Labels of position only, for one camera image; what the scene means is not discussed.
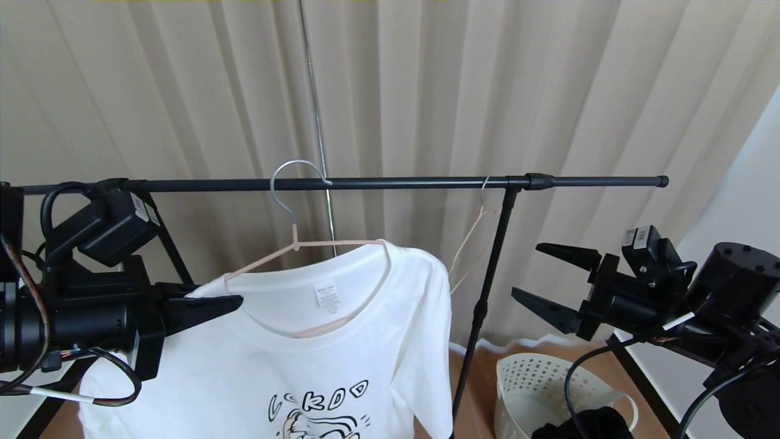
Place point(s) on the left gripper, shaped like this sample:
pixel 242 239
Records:
pixel 91 323

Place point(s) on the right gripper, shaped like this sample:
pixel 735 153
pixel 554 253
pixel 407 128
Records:
pixel 621 305

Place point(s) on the white printed t-shirt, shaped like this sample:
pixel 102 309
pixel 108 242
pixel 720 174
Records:
pixel 244 378

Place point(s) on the black garment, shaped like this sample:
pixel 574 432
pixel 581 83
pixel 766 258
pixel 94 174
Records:
pixel 585 427

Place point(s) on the pink clothes hanger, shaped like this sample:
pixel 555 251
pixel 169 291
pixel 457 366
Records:
pixel 341 242
pixel 469 241

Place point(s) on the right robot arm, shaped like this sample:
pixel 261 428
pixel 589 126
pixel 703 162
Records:
pixel 737 274

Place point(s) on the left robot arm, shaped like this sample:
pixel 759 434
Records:
pixel 9 231

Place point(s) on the white laundry basket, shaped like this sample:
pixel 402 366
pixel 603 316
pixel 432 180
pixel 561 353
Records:
pixel 536 378

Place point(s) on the black clothes rack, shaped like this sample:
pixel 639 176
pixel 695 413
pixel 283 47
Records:
pixel 426 182

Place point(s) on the beige curtain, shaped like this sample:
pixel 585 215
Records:
pixel 426 91

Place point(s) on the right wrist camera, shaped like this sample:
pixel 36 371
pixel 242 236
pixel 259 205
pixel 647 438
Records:
pixel 652 256

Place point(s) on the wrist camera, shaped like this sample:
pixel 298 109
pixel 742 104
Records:
pixel 116 231
pixel 652 256

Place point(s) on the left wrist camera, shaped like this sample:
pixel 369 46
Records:
pixel 116 231

